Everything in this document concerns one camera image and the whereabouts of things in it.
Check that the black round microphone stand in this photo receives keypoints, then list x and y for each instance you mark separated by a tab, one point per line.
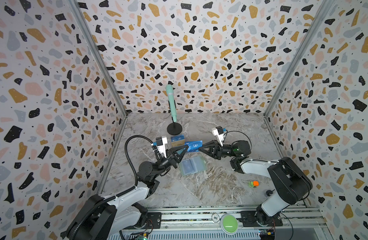
174	129

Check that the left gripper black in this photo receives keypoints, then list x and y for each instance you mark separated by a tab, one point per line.
172	161

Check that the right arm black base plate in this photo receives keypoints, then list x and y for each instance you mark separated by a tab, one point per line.
253	218

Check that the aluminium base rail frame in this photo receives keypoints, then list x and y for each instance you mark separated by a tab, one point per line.
203	223

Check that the green round push button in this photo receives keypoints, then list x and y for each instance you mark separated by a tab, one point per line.
229	224

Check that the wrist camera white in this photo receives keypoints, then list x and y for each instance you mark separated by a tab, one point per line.
219	132
160	145

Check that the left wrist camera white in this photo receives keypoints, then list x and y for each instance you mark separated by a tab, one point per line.
160	145

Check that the blue VIP credit card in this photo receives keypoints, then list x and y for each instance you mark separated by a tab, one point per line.
193	146

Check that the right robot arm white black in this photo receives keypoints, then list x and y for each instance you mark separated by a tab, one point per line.
290	183

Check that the mint green microphone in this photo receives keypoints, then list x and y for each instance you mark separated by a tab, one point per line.
172	104

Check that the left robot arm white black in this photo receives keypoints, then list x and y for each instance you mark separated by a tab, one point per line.
102	217

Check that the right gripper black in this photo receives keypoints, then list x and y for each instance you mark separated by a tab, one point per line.
217	149

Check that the yellow VIP card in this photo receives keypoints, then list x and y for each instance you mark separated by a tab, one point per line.
178	143

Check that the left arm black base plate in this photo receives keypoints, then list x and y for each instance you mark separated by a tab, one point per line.
149	221

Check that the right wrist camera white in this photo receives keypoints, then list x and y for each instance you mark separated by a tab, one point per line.
219	132

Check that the small orange green toy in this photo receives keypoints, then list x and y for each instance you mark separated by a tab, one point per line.
253	184

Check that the small black knob object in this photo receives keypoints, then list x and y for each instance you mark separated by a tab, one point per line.
269	193

